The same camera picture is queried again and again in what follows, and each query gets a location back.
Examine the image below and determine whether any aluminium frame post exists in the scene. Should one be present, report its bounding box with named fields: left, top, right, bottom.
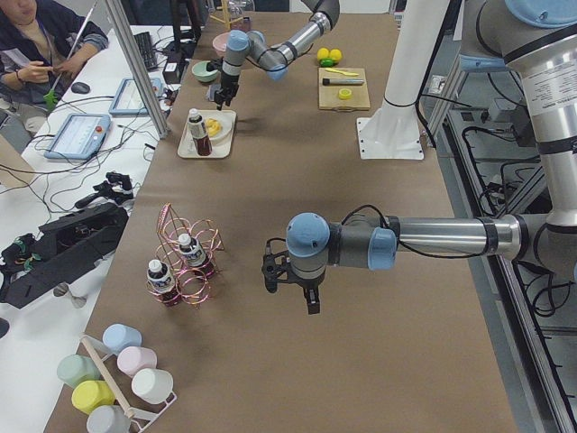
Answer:
left=105, top=0, right=169, bottom=139

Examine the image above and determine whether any tea bottle on tray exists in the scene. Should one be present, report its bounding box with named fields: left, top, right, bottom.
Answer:
left=188, top=108, right=212, bottom=156

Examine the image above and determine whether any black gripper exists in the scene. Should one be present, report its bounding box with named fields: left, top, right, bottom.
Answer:
left=215, top=70, right=239, bottom=111
left=261, top=238, right=325, bottom=315

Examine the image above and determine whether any yellow plastic knife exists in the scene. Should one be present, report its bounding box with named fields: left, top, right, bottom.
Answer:
left=325, top=68, right=359, bottom=77

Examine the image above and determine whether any pink cup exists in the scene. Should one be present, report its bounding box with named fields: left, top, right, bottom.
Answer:
left=116, top=346, right=158, bottom=377

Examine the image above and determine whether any pink bowl of ice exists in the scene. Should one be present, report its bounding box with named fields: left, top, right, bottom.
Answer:
left=212, top=32, right=230, bottom=57

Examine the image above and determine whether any computer mouse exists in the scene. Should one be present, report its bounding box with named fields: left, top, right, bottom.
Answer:
left=70, top=82, right=91, bottom=95

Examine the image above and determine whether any mint green bowl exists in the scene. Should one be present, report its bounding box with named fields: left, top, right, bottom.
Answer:
left=191, top=60, right=219, bottom=83

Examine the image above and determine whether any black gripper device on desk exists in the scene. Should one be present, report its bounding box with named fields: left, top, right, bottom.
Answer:
left=1, top=171, right=133, bottom=309

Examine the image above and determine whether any twisted glazed donut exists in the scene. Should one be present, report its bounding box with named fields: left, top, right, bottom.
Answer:
left=205, top=118, right=224, bottom=139

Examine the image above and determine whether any yellow lemon upper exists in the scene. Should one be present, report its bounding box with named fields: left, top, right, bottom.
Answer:
left=316, top=47, right=330, bottom=61

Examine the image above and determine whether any black keyboard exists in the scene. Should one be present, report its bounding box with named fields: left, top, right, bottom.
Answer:
left=133, top=32, right=158, bottom=70

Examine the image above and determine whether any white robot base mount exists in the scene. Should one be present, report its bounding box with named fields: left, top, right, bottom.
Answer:
left=357, top=0, right=450, bottom=160

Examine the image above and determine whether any wooden cup rack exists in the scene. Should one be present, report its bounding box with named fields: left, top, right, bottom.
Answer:
left=79, top=334, right=178, bottom=432

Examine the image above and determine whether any bamboo cutting board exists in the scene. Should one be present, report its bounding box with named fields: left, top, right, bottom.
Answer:
left=318, top=68, right=371, bottom=111

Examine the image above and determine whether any white cup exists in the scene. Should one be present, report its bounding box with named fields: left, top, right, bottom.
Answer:
left=131, top=368, right=174, bottom=404

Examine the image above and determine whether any grey folded cloth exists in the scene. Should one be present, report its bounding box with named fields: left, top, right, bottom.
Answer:
left=206, top=83, right=221, bottom=102

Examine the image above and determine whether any half lemon slice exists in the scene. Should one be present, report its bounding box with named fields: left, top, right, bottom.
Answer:
left=338, top=88, right=353, bottom=100

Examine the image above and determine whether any blue cup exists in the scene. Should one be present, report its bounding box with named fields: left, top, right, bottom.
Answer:
left=103, top=323, right=142, bottom=355

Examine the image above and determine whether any tea bottle in rack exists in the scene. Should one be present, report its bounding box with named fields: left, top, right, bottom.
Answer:
left=178, top=233, right=214, bottom=279
left=147, top=259, right=181, bottom=307

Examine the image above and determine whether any cream rabbit tray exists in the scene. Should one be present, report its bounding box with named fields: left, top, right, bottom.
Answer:
left=177, top=110, right=237, bottom=159

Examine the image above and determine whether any blue teach pendant near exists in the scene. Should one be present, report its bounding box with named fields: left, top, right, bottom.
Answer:
left=44, top=114, right=112, bottom=161

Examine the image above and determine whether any green lime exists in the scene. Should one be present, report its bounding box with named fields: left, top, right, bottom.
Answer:
left=320, top=59, right=334, bottom=68

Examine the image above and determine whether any yellow lemon lower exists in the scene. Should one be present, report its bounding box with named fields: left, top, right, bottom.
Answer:
left=329, top=49, right=343, bottom=63

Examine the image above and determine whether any green cup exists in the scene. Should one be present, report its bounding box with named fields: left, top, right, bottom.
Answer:
left=57, top=355, right=101, bottom=389

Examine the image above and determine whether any blue teach pendant far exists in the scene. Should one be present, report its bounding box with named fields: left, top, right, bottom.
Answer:
left=108, top=78, right=148, bottom=116

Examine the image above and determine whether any white round plate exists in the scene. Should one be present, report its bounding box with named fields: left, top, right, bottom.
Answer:
left=204, top=113, right=233, bottom=143

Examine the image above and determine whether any blue teach pendant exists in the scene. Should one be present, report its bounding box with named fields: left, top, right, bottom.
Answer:
left=44, top=114, right=112, bottom=161
left=108, top=78, right=148, bottom=116

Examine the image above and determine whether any steel muddler black tip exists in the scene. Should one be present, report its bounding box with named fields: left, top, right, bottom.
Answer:
left=321, top=78, right=365, bottom=87

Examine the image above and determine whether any wooden stand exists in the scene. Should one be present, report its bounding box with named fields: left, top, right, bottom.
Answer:
left=206, top=0, right=254, bottom=32

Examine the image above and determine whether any yellow lemon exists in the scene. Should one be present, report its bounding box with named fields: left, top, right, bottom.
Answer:
left=316, top=47, right=330, bottom=61
left=329, top=49, right=343, bottom=63

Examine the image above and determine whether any seated person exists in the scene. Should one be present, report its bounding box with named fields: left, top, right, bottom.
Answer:
left=1, top=1, right=108, bottom=135

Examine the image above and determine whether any grey cup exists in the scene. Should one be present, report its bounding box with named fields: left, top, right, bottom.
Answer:
left=87, top=405, right=131, bottom=433

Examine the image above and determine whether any copper wire bottle rack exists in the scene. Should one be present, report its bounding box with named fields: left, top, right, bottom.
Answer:
left=147, top=203, right=224, bottom=308

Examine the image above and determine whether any yellow cup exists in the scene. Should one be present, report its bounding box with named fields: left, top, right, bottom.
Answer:
left=71, top=380, right=115, bottom=415

